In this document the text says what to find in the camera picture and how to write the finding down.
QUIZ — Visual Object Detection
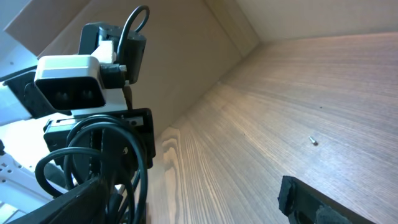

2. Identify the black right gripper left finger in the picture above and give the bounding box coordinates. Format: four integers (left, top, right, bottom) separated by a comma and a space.
13, 177, 109, 224

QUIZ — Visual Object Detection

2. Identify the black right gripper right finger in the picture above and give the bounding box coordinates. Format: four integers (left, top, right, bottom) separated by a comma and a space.
278, 175, 372, 224

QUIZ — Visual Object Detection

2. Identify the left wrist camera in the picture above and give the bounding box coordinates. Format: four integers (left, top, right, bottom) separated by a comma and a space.
33, 40, 129, 118

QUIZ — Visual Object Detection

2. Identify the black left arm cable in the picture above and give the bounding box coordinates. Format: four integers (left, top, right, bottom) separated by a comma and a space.
116, 4, 150, 66

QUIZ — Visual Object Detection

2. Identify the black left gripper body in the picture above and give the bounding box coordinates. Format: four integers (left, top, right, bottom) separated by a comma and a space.
44, 108, 155, 174

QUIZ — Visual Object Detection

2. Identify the small metal screw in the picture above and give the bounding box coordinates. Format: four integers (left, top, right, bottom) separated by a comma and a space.
308, 136, 318, 146

